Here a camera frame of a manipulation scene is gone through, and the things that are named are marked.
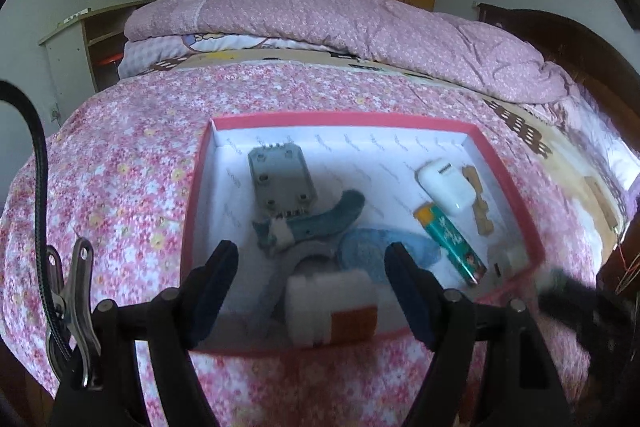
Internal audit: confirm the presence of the pink quilt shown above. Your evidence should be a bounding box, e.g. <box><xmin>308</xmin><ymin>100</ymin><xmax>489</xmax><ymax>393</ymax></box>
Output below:
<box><xmin>123</xmin><ymin>0</ymin><xmax>573</xmax><ymax>105</ymax></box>

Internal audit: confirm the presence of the beige cartoon print sheet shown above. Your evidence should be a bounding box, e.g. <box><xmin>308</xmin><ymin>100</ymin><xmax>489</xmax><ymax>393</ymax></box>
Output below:
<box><xmin>120</xmin><ymin>32</ymin><xmax>640</xmax><ymax>238</ymax></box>

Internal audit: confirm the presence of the white earbuds case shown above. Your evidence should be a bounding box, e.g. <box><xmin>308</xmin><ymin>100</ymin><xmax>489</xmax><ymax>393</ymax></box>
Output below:
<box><xmin>416</xmin><ymin>159</ymin><xmax>482</xmax><ymax>216</ymax></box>

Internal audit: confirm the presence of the wooden bedside cabinet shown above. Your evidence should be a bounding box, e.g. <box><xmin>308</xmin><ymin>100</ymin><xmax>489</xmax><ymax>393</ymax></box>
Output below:
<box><xmin>38</xmin><ymin>0</ymin><xmax>153</xmax><ymax>128</ymax></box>

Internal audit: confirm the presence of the metal spring clip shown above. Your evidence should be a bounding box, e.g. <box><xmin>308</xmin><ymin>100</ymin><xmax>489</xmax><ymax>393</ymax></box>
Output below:
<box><xmin>45</xmin><ymin>237</ymin><xmax>104</xmax><ymax>391</ymax></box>

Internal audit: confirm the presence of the red cardboard box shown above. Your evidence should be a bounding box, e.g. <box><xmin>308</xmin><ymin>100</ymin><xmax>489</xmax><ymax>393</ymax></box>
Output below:
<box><xmin>180</xmin><ymin>111</ymin><xmax>546</xmax><ymax>355</ymax></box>

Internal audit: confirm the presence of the light blue oval piece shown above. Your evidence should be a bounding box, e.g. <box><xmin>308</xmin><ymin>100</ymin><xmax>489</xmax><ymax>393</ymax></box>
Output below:
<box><xmin>337</xmin><ymin>227</ymin><xmax>444</xmax><ymax>284</ymax></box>

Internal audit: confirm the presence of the black cable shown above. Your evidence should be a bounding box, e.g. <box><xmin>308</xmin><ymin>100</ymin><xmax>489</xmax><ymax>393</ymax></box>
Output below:
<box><xmin>0</xmin><ymin>79</ymin><xmax>72</xmax><ymax>360</ymax></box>

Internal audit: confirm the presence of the wooden block piece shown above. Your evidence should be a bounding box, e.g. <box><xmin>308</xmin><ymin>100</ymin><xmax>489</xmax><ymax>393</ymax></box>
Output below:
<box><xmin>461</xmin><ymin>164</ymin><xmax>494</xmax><ymax>238</ymax></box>

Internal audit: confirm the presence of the dark wooden headboard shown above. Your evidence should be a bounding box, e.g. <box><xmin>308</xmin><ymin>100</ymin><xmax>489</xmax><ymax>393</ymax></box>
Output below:
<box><xmin>476</xmin><ymin>2</ymin><xmax>640</xmax><ymax>168</ymax></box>

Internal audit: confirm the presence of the white charger cube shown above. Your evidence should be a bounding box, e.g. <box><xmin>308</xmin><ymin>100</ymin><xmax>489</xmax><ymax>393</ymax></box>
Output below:
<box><xmin>487</xmin><ymin>244</ymin><xmax>527</xmax><ymax>284</ymax></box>

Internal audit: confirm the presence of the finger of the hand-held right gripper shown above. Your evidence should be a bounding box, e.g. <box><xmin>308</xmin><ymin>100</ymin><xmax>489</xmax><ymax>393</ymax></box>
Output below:
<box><xmin>537</xmin><ymin>272</ymin><xmax>608</xmax><ymax>340</ymax></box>

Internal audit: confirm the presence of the green and orange tube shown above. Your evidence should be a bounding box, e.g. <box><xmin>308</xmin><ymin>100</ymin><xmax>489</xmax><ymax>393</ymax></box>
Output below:
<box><xmin>414</xmin><ymin>203</ymin><xmax>488</xmax><ymax>288</ymax></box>

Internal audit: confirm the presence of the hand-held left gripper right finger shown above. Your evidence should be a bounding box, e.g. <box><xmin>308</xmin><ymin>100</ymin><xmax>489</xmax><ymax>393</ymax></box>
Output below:
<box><xmin>384</xmin><ymin>241</ymin><xmax>571</xmax><ymax>427</ymax></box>

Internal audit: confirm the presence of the blue curved plastic piece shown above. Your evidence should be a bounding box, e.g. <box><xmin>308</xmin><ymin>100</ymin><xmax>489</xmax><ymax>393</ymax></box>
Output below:
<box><xmin>252</xmin><ymin>189</ymin><xmax>366</xmax><ymax>259</ymax></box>

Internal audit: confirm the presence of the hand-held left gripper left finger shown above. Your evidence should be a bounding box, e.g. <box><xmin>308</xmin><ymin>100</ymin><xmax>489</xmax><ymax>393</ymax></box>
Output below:
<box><xmin>52</xmin><ymin>240</ymin><xmax>240</xmax><ymax>427</ymax></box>

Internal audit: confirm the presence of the pink floral bedsheet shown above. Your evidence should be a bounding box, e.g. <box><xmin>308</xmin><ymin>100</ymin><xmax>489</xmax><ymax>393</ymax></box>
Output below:
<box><xmin>0</xmin><ymin>62</ymin><xmax>631</xmax><ymax>427</ymax></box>

